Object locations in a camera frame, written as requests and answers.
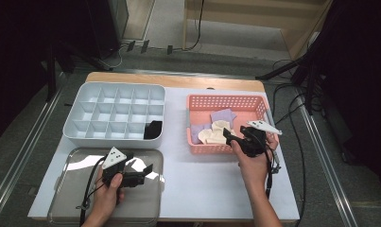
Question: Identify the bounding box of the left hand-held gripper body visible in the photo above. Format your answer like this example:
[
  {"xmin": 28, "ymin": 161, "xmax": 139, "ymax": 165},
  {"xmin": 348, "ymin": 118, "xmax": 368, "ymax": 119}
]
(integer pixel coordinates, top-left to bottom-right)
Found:
[{"xmin": 101, "ymin": 146, "xmax": 147, "ymax": 204}]

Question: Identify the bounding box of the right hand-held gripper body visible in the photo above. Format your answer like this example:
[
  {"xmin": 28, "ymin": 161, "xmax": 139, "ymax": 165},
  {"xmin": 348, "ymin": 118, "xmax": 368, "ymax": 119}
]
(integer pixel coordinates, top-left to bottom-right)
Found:
[{"xmin": 231, "ymin": 120, "xmax": 283, "ymax": 158}]

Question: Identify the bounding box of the cream sock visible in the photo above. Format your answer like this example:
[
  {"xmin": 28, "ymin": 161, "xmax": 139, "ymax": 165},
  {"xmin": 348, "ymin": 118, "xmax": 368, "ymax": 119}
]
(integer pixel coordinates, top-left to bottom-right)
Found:
[
  {"xmin": 197, "ymin": 127, "xmax": 238, "ymax": 146},
  {"xmin": 211, "ymin": 119, "xmax": 233, "ymax": 132}
]

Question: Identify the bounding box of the grey divided storage box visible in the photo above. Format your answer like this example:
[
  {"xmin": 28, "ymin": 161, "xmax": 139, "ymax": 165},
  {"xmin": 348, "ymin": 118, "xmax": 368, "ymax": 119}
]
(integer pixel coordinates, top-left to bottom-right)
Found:
[{"xmin": 62, "ymin": 81, "xmax": 166, "ymax": 150}]

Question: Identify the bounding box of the purple sock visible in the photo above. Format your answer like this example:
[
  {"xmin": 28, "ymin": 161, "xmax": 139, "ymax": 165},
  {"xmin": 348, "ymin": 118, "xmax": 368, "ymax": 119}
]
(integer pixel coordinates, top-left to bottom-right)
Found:
[
  {"xmin": 210, "ymin": 108, "xmax": 238, "ymax": 126},
  {"xmin": 190, "ymin": 123, "xmax": 213, "ymax": 146}
]

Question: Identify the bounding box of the clear grey box lid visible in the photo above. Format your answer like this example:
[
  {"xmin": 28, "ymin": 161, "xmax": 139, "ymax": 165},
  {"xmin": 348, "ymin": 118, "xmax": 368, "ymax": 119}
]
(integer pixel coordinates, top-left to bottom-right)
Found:
[{"xmin": 46, "ymin": 148, "xmax": 165, "ymax": 227}]

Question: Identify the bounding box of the black sock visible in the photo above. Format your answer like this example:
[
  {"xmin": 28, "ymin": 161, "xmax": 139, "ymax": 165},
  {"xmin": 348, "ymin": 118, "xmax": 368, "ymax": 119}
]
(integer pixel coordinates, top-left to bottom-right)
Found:
[{"xmin": 143, "ymin": 119, "xmax": 164, "ymax": 141}]

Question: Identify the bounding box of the pink perforated basket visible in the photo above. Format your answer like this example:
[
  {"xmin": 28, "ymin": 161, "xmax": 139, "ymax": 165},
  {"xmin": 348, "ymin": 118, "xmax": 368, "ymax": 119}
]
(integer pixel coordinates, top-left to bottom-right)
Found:
[{"xmin": 185, "ymin": 93, "xmax": 280, "ymax": 156}]

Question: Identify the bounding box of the person's right hand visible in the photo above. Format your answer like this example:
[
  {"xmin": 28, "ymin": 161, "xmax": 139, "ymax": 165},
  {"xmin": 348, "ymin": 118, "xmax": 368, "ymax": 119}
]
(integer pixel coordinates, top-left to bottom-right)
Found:
[{"xmin": 231, "ymin": 135, "xmax": 280, "ymax": 191}]

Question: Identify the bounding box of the person's left hand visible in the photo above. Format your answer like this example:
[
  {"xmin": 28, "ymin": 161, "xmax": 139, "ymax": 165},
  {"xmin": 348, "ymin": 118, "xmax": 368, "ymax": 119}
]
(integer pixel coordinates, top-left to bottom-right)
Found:
[{"xmin": 83, "ymin": 171, "xmax": 126, "ymax": 219}]

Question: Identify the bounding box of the black stand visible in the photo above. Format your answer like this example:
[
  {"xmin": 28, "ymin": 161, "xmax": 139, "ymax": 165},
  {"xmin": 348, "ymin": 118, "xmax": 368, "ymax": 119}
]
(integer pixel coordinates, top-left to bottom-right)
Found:
[
  {"xmin": 44, "ymin": 39, "xmax": 115, "ymax": 103},
  {"xmin": 254, "ymin": 29, "xmax": 328, "ymax": 116}
]

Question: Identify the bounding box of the dark curtain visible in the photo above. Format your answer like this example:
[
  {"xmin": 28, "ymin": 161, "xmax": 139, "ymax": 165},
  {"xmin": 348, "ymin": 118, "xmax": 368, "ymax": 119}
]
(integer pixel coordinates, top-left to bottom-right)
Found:
[
  {"xmin": 317, "ymin": 0, "xmax": 381, "ymax": 201},
  {"xmin": 0, "ymin": 0, "xmax": 92, "ymax": 147}
]

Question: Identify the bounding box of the light wooden shelf unit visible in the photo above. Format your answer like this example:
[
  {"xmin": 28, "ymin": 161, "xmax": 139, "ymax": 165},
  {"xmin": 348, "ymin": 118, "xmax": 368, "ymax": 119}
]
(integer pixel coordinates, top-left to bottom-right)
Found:
[{"xmin": 182, "ymin": 0, "xmax": 335, "ymax": 61}]

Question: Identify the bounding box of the black cabinet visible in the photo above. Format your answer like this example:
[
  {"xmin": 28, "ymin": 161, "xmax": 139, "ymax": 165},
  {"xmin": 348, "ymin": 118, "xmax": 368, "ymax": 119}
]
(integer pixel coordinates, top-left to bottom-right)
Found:
[{"xmin": 83, "ymin": 0, "xmax": 130, "ymax": 61}]

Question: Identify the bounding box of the light wooden panel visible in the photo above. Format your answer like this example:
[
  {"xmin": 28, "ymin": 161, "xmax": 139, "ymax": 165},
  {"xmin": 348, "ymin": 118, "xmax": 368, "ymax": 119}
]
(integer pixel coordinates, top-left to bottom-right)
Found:
[{"xmin": 123, "ymin": 0, "xmax": 157, "ymax": 42}]

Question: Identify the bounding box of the black floor cable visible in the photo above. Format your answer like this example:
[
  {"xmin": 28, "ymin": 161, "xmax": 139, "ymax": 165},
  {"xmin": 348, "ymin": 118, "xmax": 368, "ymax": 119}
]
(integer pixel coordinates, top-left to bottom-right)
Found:
[
  {"xmin": 286, "ymin": 93, "xmax": 308, "ymax": 227},
  {"xmin": 272, "ymin": 94, "xmax": 305, "ymax": 127}
]

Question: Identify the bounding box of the left hand-held gripper cable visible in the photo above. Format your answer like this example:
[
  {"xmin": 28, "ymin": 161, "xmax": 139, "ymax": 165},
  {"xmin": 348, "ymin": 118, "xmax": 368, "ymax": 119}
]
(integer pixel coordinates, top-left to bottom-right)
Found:
[{"xmin": 78, "ymin": 156, "xmax": 106, "ymax": 227}]

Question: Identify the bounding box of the hand-held gripper cable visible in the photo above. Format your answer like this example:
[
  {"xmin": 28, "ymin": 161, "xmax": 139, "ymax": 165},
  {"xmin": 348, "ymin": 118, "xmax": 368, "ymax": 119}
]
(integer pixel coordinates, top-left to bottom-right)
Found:
[
  {"xmin": 78, "ymin": 156, "xmax": 106, "ymax": 227},
  {"xmin": 263, "ymin": 138, "xmax": 282, "ymax": 201}
]

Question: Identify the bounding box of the right hand-held gripper cable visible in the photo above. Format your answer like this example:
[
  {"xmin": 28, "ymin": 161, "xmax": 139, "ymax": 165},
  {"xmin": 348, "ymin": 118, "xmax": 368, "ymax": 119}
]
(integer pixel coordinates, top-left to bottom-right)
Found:
[{"xmin": 263, "ymin": 138, "xmax": 282, "ymax": 201}]

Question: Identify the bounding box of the metal floor rail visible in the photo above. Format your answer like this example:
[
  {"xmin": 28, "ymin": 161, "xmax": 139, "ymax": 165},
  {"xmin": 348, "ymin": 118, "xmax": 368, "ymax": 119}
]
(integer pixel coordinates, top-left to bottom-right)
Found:
[
  {"xmin": 0, "ymin": 71, "xmax": 66, "ymax": 219},
  {"xmin": 74, "ymin": 66, "xmax": 295, "ymax": 81},
  {"xmin": 292, "ymin": 89, "xmax": 360, "ymax": 227}
]

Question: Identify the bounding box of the white cable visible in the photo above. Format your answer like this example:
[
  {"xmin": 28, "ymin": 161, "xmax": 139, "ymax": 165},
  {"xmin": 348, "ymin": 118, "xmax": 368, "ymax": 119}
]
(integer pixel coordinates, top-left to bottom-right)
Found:
[{"xmin": 106, "ymin": 45, "xmax": 126, "ymax": 70}]

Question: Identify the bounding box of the black hanging cable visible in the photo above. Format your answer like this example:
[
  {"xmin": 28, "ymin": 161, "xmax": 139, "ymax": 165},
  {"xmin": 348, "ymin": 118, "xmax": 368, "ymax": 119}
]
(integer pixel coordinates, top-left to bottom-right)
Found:
[{"xmin": 182, "ymin": 0, "xmax": 205, "ymax": 52}]

